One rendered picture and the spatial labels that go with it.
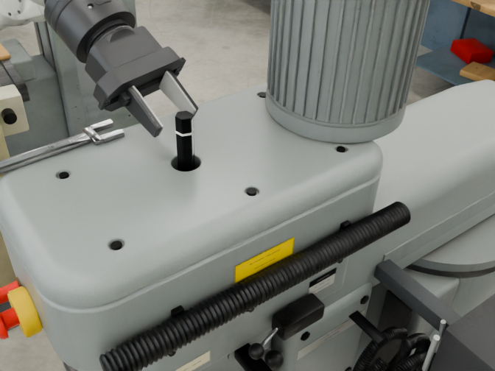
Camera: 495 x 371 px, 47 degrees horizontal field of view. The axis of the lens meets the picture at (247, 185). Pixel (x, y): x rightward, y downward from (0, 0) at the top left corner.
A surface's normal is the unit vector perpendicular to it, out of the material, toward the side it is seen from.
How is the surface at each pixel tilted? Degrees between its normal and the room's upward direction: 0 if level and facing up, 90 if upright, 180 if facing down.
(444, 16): 90
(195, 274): 90
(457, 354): 90
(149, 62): 30
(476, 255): 0
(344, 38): 90
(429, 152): 0
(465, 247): 0
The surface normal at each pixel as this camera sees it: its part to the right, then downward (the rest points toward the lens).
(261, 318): 0.59, 0.52
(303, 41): -0.65, 0.46
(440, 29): -0.81, 0.34
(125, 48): 0.40, -0.47
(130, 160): 0.03, -0.79
